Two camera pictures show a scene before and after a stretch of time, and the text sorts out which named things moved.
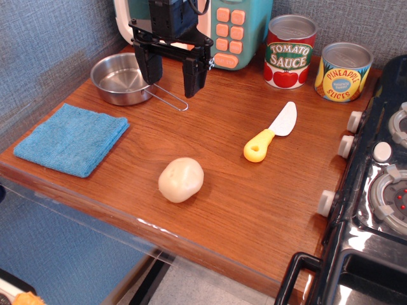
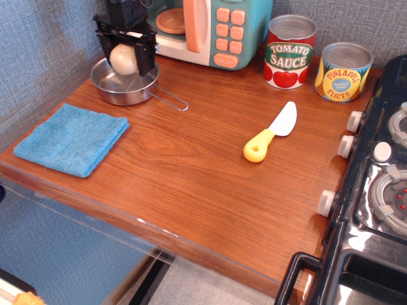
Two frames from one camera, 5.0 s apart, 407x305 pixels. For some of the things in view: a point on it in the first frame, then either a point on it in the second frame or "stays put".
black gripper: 173,25 → 124,21
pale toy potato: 180,180 → 123,60
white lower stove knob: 325,202 stays put
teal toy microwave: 241,30 stays put
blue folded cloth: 72,140 stays put
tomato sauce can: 289,43 stays put
